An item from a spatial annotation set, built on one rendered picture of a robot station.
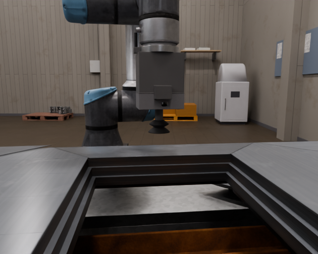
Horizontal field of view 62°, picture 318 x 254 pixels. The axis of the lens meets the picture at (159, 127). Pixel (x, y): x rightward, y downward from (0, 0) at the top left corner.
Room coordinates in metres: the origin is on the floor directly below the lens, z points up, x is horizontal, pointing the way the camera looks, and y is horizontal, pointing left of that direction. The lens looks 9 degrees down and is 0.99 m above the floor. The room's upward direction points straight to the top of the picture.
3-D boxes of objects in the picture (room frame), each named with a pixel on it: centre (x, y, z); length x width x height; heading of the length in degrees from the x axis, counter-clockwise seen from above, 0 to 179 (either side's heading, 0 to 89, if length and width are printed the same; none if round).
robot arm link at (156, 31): (0.51, 0.00, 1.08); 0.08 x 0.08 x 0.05
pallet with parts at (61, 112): (7.60, 3.21, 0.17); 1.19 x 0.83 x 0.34; 89
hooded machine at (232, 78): (6.81, -1.87, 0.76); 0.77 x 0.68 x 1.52; 179
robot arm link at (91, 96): (0.95, 0.20, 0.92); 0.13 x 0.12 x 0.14; 100
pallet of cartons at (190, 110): (7.54, -0.47, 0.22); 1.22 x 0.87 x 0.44; 89
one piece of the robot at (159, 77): (0.50, 0.00, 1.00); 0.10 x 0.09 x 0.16; 11
